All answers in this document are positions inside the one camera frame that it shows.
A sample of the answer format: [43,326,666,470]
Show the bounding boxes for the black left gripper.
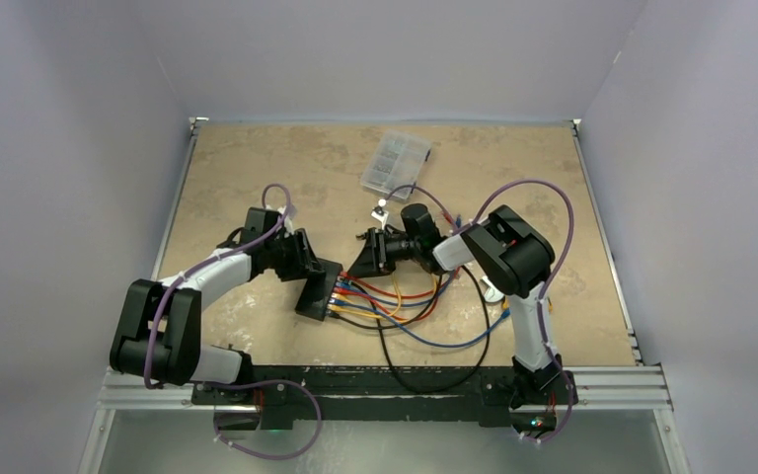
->
[265,228,323,281]

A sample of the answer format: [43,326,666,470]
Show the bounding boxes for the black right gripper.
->
[347,226,421,278]

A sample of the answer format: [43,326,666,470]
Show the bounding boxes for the black network switch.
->
[294,259,343,322]

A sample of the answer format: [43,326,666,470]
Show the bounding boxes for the clear plastic parts box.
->
[359,130,432,202]

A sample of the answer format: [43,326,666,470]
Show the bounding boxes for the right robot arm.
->
[345,203,561,402]

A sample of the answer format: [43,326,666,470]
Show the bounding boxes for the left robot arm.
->
[110,207,342,404]

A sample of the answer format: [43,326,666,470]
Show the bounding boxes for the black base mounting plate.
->
[192,365,578,433]

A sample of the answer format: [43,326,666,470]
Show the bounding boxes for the yellow ethernet cable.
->
[328,275,442,323]
[330,277,442,322]

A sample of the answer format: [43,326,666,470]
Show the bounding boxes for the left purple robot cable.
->
[142,183,323,461]

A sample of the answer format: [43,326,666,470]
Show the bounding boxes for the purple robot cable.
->
[372,180,577,444]
[142,183,323,461]

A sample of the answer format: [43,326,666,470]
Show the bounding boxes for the blue ethernet cable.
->
[330,300,512,350]
[334,212,465,310]

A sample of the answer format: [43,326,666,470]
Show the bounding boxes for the black ethernet cable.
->
[330,265,493,395]

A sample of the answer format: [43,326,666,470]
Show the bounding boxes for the yellow handled pliers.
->
[501,298,554,313]

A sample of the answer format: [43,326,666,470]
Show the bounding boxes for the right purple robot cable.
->
[372,180,577,444]

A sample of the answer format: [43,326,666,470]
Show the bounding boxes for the aluminium frame rail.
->
[96,366,673,411]

